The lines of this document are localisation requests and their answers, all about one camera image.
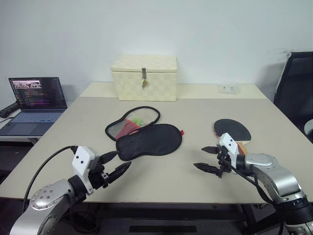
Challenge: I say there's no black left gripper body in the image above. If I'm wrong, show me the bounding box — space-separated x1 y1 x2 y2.
88 154 111 190

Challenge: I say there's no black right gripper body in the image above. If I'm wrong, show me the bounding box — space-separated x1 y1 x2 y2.
215 145 233 180

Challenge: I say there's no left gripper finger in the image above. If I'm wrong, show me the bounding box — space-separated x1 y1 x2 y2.
99 151 120 165
107 162 132 185

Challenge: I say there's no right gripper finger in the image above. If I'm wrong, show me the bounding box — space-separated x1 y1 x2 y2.
201 145 220 155
193 163 219 173

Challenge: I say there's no black table tennis paddle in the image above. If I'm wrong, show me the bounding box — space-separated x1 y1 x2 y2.
213 118 252 157

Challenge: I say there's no black mesh zipper pouch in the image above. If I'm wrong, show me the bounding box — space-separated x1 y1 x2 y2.
105 106 186 163

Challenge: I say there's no cream woven storage box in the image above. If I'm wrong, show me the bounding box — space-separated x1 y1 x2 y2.
110 54 178 102

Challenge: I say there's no open blue-grey laptop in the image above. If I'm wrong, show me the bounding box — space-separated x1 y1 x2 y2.
0 76 68 137

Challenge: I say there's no white round object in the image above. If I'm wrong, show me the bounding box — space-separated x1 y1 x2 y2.
303 119 313 136

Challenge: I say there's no black office chair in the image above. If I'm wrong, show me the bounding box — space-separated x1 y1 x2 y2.
273 51 313 144

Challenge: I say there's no black elongated device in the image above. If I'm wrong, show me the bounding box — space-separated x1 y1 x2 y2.
0 102 20 118

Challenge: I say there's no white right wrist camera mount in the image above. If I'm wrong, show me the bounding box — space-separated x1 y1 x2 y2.
218 132 242 170

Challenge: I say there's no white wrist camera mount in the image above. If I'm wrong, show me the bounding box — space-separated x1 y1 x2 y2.
72 146 100 195
218 132 242 170

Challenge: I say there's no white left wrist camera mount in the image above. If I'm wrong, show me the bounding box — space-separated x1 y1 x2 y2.
72 146 100 195

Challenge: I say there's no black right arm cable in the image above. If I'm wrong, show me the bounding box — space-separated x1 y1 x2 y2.
220 156 286 235

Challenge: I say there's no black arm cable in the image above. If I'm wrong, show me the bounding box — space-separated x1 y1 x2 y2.
23 145 79 216
220 156 286 235

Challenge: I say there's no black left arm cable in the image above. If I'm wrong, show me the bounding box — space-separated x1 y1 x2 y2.
23 145 79 216

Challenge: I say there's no black table frame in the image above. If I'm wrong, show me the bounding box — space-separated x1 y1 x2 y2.
70 202 272 235

